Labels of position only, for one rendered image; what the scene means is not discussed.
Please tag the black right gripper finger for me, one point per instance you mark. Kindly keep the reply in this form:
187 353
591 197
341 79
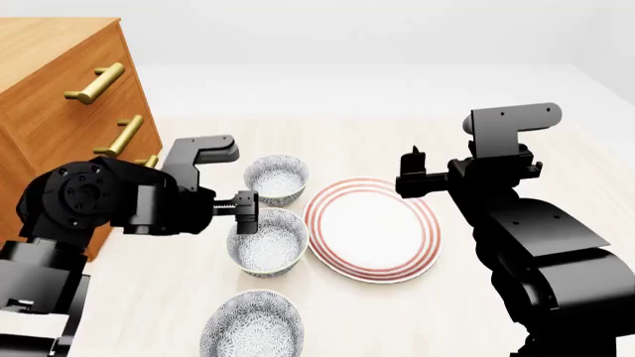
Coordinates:
413 182

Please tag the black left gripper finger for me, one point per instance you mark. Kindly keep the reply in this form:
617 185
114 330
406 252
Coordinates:
247 215

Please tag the patterned grey ceramic bowl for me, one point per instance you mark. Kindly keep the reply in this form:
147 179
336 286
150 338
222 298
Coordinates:
253 327
270 251
278 182

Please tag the white plate with red rings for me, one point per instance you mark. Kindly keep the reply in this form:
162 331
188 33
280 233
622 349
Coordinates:
372 230

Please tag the wooden drawer cabinet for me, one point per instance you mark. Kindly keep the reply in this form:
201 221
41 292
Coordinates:
39 122

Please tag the white robot torso panel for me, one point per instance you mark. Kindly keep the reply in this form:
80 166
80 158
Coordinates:
25 329

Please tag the black right gripper camera mount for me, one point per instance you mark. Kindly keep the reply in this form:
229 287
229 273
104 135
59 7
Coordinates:
496 126

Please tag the black gripper camera mount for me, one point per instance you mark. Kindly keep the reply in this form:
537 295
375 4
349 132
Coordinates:
496 126
186 156

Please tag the black left gripper camera mount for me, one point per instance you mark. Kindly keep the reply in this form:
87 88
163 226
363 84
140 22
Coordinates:
186 156

